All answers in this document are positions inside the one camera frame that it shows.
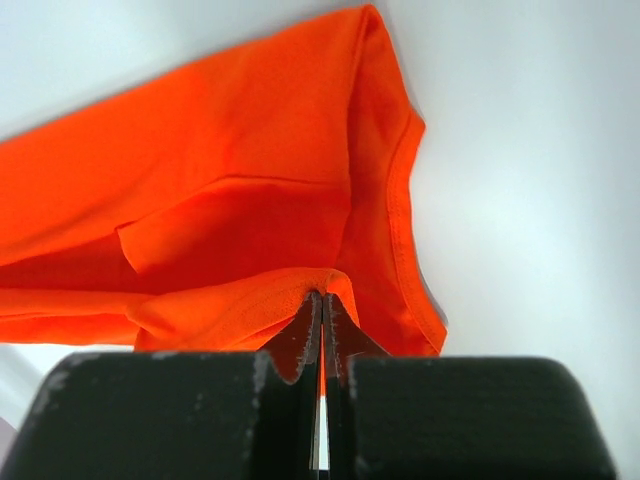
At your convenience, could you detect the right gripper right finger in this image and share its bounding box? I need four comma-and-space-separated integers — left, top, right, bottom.
322, 294, 393, 479

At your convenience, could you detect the orange t shirt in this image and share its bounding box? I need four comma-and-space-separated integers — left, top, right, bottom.
1, 5, 446, 356

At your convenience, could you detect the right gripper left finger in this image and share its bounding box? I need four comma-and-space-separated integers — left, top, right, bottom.
252, 291, 322, 479

